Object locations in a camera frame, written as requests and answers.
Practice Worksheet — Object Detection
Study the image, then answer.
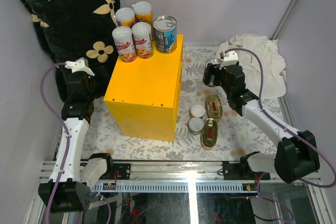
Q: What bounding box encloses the dark round tin can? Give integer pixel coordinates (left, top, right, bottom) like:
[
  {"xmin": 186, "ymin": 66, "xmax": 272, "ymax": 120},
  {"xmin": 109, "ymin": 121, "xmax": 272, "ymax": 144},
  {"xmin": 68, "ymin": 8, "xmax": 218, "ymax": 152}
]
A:
[{"xmin": 203, "ymin": 58, "xmax": 222, "ymax": 87}]

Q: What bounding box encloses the blue round tin can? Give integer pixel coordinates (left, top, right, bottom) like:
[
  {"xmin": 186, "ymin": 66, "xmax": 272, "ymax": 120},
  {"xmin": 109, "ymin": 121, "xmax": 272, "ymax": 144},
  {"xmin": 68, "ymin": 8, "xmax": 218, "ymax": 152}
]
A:
[{"xmin": 153, "ymin": 16, "xmax": 177, "ymax": 54}]

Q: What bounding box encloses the red white lidded can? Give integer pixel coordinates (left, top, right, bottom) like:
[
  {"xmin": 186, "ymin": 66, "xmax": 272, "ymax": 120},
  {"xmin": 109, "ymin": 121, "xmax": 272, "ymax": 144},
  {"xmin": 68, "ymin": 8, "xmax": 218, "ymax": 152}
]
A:
[{"xmin": 112, "ymin": 26, "xmax": 137, "ymax": 63}]

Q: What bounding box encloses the black floral plush pillow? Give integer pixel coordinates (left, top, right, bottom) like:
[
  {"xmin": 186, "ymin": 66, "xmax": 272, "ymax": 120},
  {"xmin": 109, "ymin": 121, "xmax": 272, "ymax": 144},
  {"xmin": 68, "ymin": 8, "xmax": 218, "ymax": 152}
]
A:
[{"xmin": 20, "ymin": 0, "xmax": 120, "ymax": 98}]

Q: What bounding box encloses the orange blue lidded can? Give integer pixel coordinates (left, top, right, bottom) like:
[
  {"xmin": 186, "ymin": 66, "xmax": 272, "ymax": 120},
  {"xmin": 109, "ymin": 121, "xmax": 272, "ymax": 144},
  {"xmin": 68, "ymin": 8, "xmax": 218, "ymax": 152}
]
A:
[{"xmin": 115, "ymin": 7, "xmax": 136, "ymax": 28}]

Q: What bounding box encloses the orange lidded front can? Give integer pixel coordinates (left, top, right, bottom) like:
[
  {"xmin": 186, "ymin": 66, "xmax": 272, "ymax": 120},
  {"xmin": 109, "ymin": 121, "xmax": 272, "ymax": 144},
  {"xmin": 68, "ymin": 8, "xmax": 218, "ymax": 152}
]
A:
[{"xmin": 133, "ymin": 1, "xmax": 154, "ymax": 41}]

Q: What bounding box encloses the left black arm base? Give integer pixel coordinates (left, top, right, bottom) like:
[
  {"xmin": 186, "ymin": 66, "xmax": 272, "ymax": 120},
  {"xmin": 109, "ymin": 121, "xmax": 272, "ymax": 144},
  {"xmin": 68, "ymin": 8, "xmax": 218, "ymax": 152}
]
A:
[{"xmin": 105, "ymin": 163, "xmax": 131, "ymax": 181}]

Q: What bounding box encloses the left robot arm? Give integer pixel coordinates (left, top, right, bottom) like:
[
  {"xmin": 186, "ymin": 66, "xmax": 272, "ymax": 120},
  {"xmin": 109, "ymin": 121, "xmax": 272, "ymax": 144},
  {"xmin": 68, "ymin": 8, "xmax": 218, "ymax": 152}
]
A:
[{"xmin": 38, "ymin": 71, "xmax": 115, "ymax": 213}]

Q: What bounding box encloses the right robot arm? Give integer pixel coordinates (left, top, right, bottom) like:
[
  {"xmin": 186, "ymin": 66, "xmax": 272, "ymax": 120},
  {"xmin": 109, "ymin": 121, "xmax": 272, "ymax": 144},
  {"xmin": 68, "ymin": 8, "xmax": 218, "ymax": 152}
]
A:
[{"xmin": 203, "ymin": 60, "xmax": 320, "ymax": 183}]

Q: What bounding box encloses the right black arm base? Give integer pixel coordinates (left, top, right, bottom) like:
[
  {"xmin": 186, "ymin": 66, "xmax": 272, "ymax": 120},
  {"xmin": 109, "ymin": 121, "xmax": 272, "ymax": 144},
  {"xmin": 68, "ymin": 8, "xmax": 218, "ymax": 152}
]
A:
[{"xmin": 217, "ymin": 152, "xmax": 262, "ymax": 181}]

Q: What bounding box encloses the upper gold oval tin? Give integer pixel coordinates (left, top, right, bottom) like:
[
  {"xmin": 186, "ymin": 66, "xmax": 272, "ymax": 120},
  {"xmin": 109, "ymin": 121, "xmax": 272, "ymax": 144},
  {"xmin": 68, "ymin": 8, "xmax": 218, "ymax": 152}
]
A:
[{"xmin": 205, "ymin": 94, "xmax": 223, "ymax": 122}]

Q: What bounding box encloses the gold oval tin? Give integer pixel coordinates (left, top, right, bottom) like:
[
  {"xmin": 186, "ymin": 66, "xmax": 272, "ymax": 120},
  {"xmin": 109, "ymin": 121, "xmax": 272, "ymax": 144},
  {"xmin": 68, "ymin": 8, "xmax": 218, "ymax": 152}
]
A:
[
  {"xmin": 200, "ymin": 118, "xmax": 218, "ymax": 151},
  {"xmin": 205, "ymin": 94, "xmax": 223, "ymax": 122}
]

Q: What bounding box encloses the white crumpled cloth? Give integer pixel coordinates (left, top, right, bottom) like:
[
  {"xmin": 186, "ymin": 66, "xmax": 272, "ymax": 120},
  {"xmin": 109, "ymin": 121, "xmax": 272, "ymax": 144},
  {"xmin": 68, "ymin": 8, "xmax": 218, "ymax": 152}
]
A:
[{"xmin": 215, "ymin": 34, "xmax": 286, "ymax": 99}]

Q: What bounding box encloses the brown can white lid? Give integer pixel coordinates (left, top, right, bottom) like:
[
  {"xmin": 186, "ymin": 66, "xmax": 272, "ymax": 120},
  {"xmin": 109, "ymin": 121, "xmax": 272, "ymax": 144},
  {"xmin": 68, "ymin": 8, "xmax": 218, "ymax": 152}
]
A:
[{"xmin": 190, "ymin": 104, "xmax": 206, "ymax": 119}]

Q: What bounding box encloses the floral patterned table mat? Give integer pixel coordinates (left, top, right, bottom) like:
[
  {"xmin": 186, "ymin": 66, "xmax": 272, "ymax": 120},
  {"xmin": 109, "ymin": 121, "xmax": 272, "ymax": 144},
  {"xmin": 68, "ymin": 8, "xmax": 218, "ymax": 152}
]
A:
[{"xmin": 81, "ymin": 47, "xmax": 276, "ymax": 161}]

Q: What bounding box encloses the grey lidded small can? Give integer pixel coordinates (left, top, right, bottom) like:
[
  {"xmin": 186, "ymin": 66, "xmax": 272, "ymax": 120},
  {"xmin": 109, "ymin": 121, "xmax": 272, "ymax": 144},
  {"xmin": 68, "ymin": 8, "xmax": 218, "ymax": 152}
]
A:
[{"xmin": 188, "ymin": 117, "xmax": 204, "ymax": 135}]

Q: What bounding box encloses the lower gold oval tin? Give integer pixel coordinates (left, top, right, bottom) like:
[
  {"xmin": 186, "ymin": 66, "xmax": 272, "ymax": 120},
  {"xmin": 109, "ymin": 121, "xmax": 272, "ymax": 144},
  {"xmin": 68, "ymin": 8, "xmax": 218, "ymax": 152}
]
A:
[{"xmin": 200, "ymin": 118, "xmax": 218, "ymax": 151}]

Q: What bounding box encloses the yellow wooden shelf box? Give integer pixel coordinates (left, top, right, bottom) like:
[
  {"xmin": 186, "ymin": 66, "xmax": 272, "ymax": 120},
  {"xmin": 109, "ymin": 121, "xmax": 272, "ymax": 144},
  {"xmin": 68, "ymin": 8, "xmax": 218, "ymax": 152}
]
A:
[{"xmin": 104, "ymin": 34, "xmax": 184, "ymax": 142}]

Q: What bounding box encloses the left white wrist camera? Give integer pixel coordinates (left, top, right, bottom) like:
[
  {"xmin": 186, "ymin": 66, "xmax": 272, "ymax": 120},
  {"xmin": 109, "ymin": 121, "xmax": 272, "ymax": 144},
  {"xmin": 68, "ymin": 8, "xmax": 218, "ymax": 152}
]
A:
[{"xmin": 65, "ymin": 58, "xmax": 95, "ymax": 76}]

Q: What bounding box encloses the aluminium frame rail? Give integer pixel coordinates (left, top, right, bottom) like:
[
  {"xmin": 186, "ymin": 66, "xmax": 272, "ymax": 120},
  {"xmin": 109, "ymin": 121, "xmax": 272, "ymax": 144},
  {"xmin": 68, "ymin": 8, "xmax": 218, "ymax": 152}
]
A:
[{"xmin": 39, "ymin": 159, "xmax": 321, "ymax": 193}]

